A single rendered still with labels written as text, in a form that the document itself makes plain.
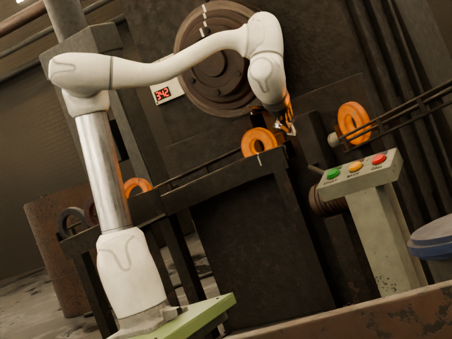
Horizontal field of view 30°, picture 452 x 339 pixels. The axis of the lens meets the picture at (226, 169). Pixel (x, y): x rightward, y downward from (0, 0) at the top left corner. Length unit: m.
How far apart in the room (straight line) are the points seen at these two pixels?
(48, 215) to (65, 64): 3.63
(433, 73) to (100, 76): 2.03
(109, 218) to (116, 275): 0.27
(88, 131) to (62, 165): 9.51
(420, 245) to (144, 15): 2.09
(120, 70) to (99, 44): 6.38
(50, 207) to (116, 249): 3.65
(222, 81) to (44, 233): 3.04
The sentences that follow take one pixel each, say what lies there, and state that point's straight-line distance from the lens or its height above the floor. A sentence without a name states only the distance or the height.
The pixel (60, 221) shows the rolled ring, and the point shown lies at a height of 0.72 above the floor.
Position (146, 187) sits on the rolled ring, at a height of 0.73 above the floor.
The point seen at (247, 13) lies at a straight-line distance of 3.35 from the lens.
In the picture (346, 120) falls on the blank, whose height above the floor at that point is 0.72.
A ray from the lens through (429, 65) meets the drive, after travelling 4.08.
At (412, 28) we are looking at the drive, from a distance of 4.04.
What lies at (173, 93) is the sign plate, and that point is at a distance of 3.71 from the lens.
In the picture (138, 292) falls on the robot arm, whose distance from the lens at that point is 2.40.
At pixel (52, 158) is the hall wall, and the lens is 12.23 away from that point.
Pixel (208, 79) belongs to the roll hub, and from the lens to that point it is 3.37.
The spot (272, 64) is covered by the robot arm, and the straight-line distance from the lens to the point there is 2.51.
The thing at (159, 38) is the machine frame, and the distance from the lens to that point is 3.75.
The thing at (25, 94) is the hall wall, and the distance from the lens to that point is 12.36.
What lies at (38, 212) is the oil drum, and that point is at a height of 0.79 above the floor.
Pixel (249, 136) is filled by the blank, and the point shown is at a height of 0.79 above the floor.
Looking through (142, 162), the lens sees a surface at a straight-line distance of 8.78.
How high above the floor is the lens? 0.80
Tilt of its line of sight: 2 degrees down
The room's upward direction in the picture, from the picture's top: 20 degrees counter-clockwise
